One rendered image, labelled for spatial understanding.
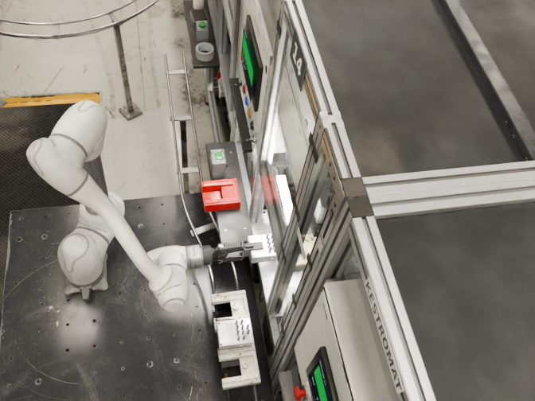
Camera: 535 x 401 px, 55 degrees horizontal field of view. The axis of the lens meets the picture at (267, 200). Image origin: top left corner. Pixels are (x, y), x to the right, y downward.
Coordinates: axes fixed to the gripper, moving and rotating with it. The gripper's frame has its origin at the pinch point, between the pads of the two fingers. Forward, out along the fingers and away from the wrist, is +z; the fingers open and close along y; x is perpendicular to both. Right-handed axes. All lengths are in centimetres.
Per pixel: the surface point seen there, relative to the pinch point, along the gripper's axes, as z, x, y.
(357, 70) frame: 18, -4, 97
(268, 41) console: 4, 27, 79
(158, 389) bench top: -43, -39, -34
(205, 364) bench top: -24, -32, -35
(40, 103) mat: -115, 181, -101
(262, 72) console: 3, 27, 68
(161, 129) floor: -34, 151, -103
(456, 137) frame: 35, -26, 97
